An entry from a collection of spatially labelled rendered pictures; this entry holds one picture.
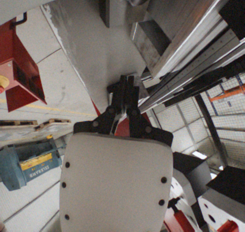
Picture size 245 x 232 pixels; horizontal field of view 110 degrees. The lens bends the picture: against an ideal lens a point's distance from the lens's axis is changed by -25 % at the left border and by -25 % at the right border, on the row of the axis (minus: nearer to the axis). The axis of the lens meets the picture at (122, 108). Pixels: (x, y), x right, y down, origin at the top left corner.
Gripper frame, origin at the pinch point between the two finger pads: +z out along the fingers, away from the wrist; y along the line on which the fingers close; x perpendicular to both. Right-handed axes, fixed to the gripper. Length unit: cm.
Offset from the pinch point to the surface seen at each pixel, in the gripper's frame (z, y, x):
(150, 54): 7.5, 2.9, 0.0
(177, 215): -20.5, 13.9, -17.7
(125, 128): 39, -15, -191
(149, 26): 11.2, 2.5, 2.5
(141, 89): 13.7, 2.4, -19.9
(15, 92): 7.3, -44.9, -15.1
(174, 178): -11.1, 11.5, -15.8
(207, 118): 31, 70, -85
